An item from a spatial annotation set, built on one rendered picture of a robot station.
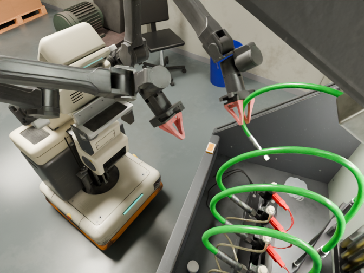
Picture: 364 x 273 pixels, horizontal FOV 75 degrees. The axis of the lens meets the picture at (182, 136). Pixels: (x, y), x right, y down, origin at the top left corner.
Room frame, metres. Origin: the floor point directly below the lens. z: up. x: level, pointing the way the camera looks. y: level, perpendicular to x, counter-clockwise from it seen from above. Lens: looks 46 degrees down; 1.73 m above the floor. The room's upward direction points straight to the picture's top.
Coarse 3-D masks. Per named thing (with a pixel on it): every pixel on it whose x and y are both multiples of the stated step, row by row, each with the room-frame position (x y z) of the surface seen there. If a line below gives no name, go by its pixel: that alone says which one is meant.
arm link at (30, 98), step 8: (0, 88) 0.51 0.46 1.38; (8, 88) 0.52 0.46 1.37; (16, 88) 0.55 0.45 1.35; (24, 88) 0.57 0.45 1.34; (32, 88) 0.59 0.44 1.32; (40, 88) 0.62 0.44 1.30; (48, 88) 0.63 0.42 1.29; (0, 96) 0.49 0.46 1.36; (8, 96) 0.51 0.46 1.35; (16, 96) 0.53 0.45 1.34; (24, 96) 0.55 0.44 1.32; (32, 96) 0.57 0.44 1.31; (40, 96) 0.59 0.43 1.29; (16, 104) 0.54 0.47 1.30; (24, 104) 0.54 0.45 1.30; (32, 104) 0.55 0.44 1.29; (40, 104) 0.57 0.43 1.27; (32, 112) 0.55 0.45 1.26; (40, 112) 0.56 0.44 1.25; (48, 112) 0.57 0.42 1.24; (56, 112) 0.59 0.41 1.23
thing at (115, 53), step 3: (117, 48) 1.01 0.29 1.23; (120, 48) 0.99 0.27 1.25; (111, 51) 1.02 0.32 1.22; (114, 51) 1.00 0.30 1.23; (117, 51) 0.99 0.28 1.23; (111, 54) 1.01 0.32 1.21; (114, 54) 0.98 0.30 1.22; (117, 54) 0.98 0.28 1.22; (114, 57) 0.98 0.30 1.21; (117, 57) 0.98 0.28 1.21; (117, 60) 0.97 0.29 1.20; (120, 60) 0.97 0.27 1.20; (117, 63) 0.97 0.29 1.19; (120, 63) 0.97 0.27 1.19
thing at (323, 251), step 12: (228, 192) 0.27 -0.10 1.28; (240, 192) 0.26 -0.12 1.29; (288, 192) 0.23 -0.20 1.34; (300, 192) 0.23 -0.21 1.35; (312, 192) 0.22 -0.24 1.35; (324, 204) 0.21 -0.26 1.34; (216, 216) 0.27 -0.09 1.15; (336, 216) 0.20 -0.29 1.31; (336, 228) 0.19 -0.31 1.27; (336, 240) 0.18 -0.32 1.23; (324, 252) 0.18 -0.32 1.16
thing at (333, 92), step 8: (264, 88) 0.53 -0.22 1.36; (272, 88) 0.51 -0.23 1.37; (280, 88) 0.50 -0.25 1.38; (304, 88) 0.46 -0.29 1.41; (312, 88) 0.45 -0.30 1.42; (320, 88) 0.44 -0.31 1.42; (328, 88) 0.44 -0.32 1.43; (248, 96) 0.56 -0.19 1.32; (336, 96) 0.42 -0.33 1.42; (248, 136) 0.53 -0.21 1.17; (352, 200) 0.31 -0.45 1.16
